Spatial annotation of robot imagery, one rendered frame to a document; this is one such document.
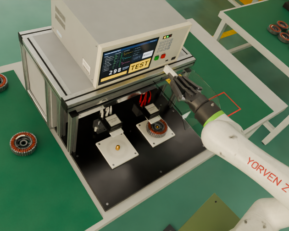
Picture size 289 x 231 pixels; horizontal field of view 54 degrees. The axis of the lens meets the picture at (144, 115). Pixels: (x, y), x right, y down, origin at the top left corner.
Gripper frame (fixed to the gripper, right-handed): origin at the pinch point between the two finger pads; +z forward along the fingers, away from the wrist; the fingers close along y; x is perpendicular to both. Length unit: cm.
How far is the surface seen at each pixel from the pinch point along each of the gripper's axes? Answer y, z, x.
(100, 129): -23.0, 8.7, -37.7
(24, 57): -42, 48, -19
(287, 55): 152, 5, -42
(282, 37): 162, 21, -39
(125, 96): -14.9, 6.2, -14.4
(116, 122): -19.8, 2.7, -26.3
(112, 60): -23.3, 9.7, 6.1
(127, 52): -16.8, 9.7, 8.0
